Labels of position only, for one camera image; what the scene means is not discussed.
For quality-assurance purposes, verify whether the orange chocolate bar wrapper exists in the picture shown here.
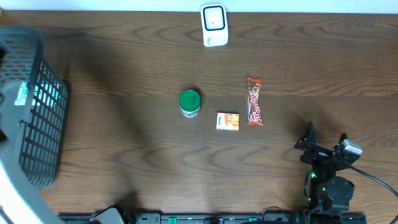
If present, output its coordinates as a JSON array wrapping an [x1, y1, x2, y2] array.
[[247, 76, 264, 126]]

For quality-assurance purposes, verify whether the green lid jar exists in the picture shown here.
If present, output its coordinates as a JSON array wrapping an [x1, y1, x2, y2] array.
[[179, 90, 201, 118]]

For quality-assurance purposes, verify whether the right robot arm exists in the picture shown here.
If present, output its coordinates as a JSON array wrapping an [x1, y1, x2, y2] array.
[[294, 121, 354, 223]]

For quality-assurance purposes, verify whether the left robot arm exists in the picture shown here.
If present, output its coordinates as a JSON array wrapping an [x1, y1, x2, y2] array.
[[1, 81, 63, 223]]

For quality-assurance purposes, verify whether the white barcode scanner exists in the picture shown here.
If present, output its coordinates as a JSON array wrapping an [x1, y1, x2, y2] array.
[[200, 3, 229, 47]]

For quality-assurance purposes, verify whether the small orange snack packet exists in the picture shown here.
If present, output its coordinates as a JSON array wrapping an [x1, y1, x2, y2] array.
[[216, 112, 239, 131]]

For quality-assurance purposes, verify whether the grey plastic basket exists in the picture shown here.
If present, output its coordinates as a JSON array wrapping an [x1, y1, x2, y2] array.
[[1, 26, 70, 190]]

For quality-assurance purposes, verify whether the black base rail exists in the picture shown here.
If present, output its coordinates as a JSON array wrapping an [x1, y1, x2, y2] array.
[[58, 213, 367, 224]]

